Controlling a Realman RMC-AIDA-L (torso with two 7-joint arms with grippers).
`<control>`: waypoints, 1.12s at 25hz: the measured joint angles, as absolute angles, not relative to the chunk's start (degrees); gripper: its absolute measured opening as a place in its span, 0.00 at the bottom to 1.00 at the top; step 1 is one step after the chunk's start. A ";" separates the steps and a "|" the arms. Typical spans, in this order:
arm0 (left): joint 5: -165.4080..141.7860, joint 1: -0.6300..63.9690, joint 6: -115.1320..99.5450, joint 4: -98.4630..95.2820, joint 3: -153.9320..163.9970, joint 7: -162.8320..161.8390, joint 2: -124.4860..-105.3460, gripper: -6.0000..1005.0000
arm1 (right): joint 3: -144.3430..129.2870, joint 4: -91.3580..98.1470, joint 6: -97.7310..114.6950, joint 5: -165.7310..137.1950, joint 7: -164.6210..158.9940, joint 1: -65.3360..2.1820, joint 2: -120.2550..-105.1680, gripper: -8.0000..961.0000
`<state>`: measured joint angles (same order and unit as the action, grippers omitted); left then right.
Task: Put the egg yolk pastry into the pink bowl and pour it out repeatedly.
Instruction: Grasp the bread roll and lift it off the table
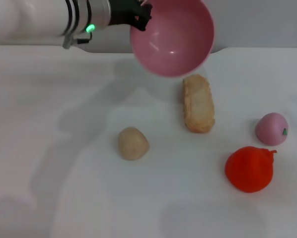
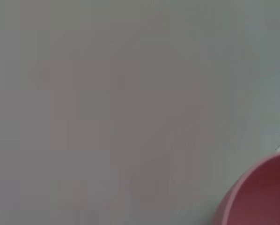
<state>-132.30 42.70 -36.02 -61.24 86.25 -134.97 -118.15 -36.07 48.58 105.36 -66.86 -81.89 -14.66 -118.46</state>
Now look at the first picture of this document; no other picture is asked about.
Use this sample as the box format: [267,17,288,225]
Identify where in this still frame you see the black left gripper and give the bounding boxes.
[108,0,153,32]

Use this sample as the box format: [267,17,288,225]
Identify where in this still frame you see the pink plastic bowl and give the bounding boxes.
[129,0,216,79]

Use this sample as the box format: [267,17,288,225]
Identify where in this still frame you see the round beige egg yolk pastry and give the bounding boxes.
[117,126,150,162]

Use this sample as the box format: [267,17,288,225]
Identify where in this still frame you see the long golden toast bread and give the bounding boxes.
[182,73,216,134]

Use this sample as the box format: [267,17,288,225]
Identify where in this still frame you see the pink peach bun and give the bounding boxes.
[255,112,289,146]

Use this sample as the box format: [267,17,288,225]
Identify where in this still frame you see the orange-red persimmon bun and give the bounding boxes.
[224,146,278,193]

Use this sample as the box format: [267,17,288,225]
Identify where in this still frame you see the left arm dark cable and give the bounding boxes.
[73,31,93,45]

